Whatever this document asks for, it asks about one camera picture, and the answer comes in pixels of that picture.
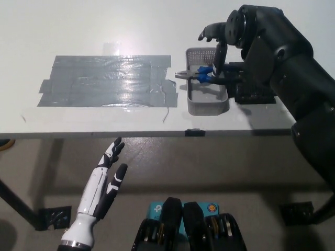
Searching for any grey perforated plastic basket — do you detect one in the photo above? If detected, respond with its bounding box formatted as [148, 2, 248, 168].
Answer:
[185, 47, 229, 116]

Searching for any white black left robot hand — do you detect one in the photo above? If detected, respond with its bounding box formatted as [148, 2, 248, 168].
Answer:
[61, 136, 129, 248]

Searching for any grey duct tape patch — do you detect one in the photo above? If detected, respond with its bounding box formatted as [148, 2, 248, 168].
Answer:
[36, 54, 178, 108]

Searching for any black floor tape patch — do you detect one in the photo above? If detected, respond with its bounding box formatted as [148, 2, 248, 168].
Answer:
[279, 201, 315, 226]
[35, 206, 72, 231]

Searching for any round green yellow-rimmed object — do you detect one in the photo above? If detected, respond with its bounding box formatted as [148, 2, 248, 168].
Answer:
[0, 139, 16, 153]

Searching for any black tape patch on table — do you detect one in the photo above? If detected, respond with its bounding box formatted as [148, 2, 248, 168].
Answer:
[222, 62, 278, 105]

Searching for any small black tape strip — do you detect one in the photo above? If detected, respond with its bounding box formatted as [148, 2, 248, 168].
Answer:
[184, 128, 206, 138]

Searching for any blue handled plier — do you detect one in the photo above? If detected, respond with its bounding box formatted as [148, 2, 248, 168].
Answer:
[174, 65, 223, 85]

